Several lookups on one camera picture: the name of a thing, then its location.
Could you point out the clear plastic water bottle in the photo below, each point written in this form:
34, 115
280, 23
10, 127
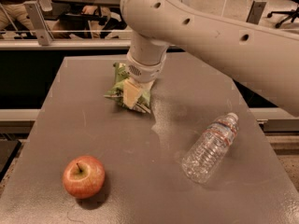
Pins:
204, 157

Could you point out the left metal glass bracket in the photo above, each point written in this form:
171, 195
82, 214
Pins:
43, 34

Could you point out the metal railing bar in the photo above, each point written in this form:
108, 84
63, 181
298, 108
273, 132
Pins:
65, 44

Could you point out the red apple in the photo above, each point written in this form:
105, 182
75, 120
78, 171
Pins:
83, 177

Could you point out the right metal glass bracket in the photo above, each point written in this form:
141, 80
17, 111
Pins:
256, 12

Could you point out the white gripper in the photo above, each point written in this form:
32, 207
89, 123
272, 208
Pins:
144, 72

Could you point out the green jalapeno chip bag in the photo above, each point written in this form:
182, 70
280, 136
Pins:
116, 92

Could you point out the metal glass bracket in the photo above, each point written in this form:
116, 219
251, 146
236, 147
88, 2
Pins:
43, 34
256, 12

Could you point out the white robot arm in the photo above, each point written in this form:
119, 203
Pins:
264, 60

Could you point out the black desk behind glass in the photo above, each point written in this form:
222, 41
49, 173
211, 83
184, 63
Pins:
87, 18

